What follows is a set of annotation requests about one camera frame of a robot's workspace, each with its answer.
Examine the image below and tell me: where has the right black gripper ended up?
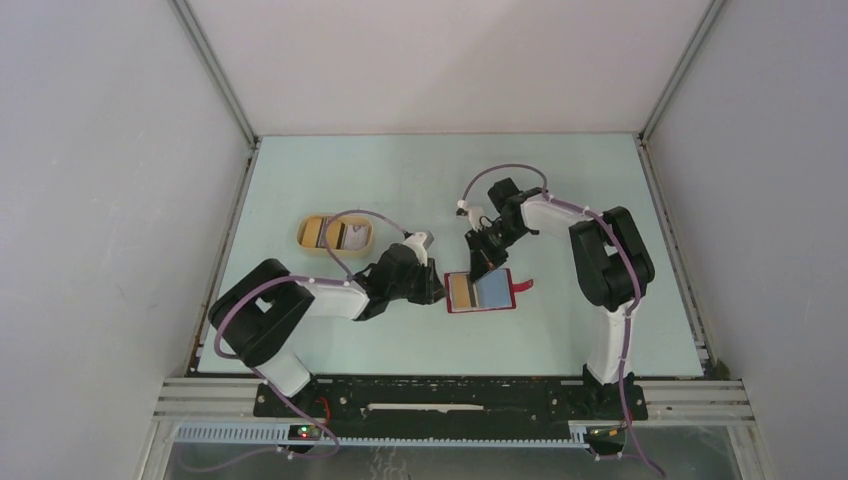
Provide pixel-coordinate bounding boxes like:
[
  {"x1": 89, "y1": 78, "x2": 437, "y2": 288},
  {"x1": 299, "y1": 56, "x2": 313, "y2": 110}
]
[{"x1": 466, "y1": 219, "x2": 531, "y2": 284}]

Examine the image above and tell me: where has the red leather card holder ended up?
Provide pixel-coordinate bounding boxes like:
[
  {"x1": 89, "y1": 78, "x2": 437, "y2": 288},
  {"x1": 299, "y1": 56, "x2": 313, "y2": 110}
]
[{"x1": 444, "y1": 268, "x2": 535, "y2": 314}]

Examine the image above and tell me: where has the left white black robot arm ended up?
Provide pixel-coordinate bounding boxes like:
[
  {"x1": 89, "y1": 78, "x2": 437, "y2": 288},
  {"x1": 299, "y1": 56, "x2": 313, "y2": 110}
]
[{"x1": 207, "y1": 243, "x2": 447, "y2": 417}]

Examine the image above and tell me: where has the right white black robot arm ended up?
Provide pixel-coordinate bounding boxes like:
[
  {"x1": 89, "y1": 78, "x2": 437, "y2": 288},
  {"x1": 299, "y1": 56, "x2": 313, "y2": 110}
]
[{"x1": 457, "y1": 178, "x2": 655, "y2": 418}]

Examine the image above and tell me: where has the white grey credit card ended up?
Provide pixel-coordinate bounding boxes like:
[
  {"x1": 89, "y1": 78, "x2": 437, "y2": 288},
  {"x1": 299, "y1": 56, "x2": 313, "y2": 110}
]
[{"x1": 341, "y1": 224, "x2": 371, "y2": 251}]

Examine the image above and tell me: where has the beige oval tray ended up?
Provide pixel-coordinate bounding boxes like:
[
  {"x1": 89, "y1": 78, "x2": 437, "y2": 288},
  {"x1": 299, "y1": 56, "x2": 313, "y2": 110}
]
[{"x1": 296, "y1": 214, "x2": 374, "y2": 259}]

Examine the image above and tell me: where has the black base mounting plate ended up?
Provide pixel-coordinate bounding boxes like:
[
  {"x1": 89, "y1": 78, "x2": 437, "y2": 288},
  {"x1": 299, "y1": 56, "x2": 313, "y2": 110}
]
[{"x1": 253, "y1": 374, "x2": 649, "y2": 441}]

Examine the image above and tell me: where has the left controller board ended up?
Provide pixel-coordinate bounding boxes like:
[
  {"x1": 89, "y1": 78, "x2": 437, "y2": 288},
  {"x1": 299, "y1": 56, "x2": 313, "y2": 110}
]
[{"x1": 287, "y1": 425, "x2": 323, "y2": 441}]

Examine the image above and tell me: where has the controller board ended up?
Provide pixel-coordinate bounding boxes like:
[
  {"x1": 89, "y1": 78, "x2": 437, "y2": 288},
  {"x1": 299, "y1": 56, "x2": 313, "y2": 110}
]
[
  {"x1": 585, "y1": 428, "x2": 627, "y2": 444},
  {"x1": 287, "y1": 425, "x2": 323, "y2": 441}
]

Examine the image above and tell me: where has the right controller board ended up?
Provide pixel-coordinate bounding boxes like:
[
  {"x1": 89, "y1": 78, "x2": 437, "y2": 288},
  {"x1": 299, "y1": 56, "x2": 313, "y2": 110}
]
[{"x1": 585, "y1": 428, "x2": 627, "y2": 444}]

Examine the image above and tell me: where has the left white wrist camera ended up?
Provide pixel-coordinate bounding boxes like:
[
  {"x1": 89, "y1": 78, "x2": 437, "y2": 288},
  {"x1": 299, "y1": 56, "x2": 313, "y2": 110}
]
[{"x1": 403, "y1": 231, "x2": 434, "y2": 266}]

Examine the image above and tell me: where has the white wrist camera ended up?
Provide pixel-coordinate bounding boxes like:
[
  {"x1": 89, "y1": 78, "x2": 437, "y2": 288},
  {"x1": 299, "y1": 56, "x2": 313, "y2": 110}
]
[
  {"x1": 456, "y1": 199, "x2": 484, "y2": 231},
  {"x1": 403, "y1": 231, "x2": 434, "y2": 266}
]

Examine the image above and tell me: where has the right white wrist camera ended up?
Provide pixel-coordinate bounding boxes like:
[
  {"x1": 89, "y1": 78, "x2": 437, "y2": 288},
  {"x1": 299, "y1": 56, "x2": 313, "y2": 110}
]
[{"x1": 456, "y1": 199, "x2": 484, "y2": 231}]

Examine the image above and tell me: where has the white cable duct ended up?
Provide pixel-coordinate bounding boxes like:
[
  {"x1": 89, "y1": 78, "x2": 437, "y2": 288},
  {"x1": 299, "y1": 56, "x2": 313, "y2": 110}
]
[{"x1": 173, "y1": 422, "x2": 588, "y2": 449}]

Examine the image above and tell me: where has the aluminium frame rail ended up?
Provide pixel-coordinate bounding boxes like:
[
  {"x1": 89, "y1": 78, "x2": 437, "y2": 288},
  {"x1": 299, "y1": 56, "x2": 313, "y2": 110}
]
[{"x1": 153, "y1": 377, "x2": 755, "y2": 427}]

